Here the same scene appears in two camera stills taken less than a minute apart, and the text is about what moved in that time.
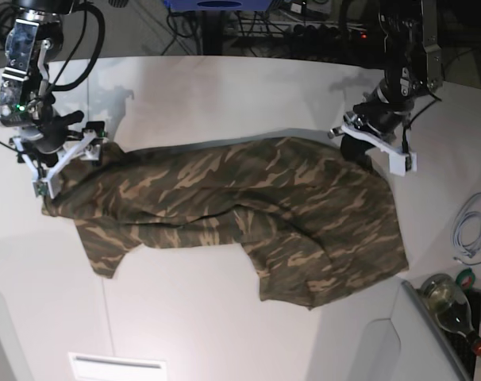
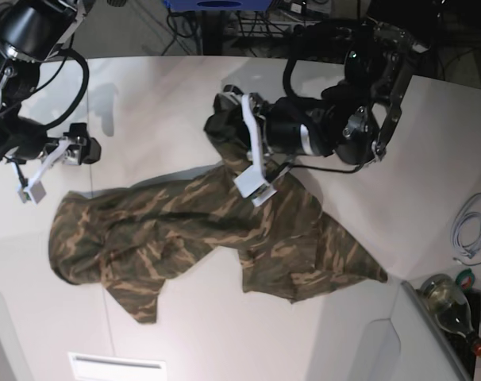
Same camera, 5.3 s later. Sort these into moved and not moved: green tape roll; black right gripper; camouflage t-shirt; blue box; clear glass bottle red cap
Moved: black right gripper; camouflage t-shirt
Not moved: blue box; clear glass bottle red cap; green tape roll
